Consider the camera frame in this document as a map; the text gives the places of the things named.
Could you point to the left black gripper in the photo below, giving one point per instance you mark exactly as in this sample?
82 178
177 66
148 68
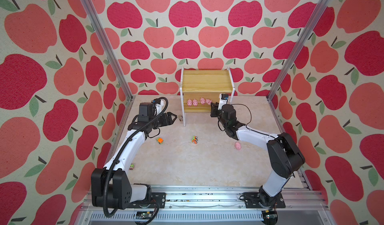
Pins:
164 117

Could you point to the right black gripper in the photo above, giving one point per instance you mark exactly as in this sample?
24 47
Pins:
214 109

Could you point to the wooden two-tier white-frame shelf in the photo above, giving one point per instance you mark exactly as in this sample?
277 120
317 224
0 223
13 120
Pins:
207 84

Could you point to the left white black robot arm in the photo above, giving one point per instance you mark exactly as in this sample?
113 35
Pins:
110 185

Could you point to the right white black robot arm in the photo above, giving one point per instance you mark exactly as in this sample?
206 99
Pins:
284 154

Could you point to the orange green toy car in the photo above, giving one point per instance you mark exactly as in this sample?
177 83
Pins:
160 140

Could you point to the multicolour toy car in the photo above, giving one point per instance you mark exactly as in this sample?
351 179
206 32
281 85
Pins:
195 139

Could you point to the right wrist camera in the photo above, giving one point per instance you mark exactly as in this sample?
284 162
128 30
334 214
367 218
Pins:
223 100

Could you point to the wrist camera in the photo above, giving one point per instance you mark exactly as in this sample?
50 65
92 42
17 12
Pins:
223 100
158 106

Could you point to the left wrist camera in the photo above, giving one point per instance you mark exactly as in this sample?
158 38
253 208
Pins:
158 106

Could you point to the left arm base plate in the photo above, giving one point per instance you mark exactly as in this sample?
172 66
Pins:
156 199

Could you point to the front aluminium rail frame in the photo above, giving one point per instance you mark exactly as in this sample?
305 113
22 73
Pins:
213 206

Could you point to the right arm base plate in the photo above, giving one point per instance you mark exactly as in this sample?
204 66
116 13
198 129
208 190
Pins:
262 201

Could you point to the left aluminium frame post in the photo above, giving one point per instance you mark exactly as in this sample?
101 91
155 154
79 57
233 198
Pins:
107 46

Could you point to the aluminium frame post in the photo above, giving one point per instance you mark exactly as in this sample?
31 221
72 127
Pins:
107 46
303 37

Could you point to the right aluminium frame post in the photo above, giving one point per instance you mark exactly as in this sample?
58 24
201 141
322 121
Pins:
303 37

